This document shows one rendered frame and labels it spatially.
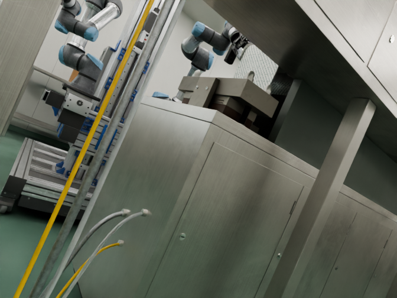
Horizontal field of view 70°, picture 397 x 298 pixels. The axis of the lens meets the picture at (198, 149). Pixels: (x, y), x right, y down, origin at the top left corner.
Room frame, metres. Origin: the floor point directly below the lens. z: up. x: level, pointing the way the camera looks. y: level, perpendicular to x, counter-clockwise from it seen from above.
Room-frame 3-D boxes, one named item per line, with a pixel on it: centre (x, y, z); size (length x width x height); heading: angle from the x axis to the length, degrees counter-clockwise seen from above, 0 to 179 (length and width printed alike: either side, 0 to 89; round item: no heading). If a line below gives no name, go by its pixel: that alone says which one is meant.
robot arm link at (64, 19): (1.54, 0.93, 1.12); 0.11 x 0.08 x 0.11; 94
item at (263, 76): (1.15, -0.08, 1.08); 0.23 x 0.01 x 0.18; 35
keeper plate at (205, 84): (0.99, 0.07, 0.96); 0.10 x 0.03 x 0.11; 35
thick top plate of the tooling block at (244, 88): (1.05, 0.00, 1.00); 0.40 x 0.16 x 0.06; 35
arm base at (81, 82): (1.81, 0.84, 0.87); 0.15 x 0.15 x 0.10
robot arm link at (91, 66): (1.81, 0.84, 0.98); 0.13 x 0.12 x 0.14; 94
